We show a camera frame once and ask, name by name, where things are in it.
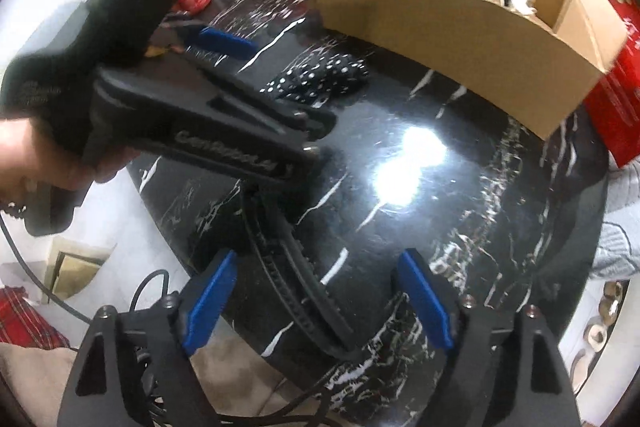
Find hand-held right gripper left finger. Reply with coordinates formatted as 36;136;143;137
57;249;238;427

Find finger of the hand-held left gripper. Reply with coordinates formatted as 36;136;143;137
192;56;337;139
164;18;257;60

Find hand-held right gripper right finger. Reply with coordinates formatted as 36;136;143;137
397;248;583;427

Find black polka dot scrunchie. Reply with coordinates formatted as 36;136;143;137
260;52;371;105

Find black comb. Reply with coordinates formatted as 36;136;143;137
242;192;362;360

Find brown cardboard box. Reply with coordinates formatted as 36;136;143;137
292;0;628;140

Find person's left hand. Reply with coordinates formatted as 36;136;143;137
0;117;126;204

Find red plaid cloth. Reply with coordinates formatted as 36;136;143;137
0;287;71;350

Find beige cloth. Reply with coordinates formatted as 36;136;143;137
0;342;76;427

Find red pouch bag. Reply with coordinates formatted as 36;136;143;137
580;0;640;168

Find black cable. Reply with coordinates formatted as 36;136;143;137
130;271;173;313
0;209;93;324

